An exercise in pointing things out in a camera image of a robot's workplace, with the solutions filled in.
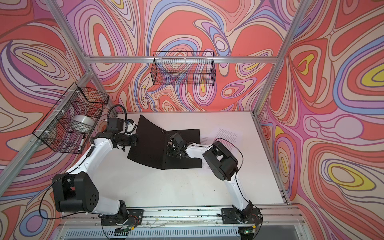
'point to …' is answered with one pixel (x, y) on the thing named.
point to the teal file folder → (152, 144)
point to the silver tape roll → (81, 123)
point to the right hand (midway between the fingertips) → (167, 155)
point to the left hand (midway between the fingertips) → (139, 139)
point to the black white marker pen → (81, 145)
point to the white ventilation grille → (157, 233)
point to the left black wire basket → (53, 133)
